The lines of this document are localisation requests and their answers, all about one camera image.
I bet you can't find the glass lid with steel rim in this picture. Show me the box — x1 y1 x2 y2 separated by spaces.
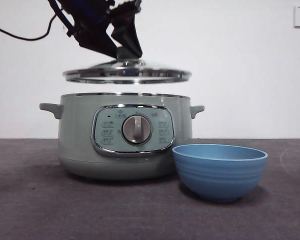
62 47 193 85

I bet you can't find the pale green electric steamer pot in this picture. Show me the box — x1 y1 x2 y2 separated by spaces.
38 92 205 181

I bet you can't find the blue ribbed bowl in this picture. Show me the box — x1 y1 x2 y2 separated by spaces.
171 143 269 203

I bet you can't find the thick black cable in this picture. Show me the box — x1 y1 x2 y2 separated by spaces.
46 0 75 35

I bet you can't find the thin black cable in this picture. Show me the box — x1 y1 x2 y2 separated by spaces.
0 13 58 42

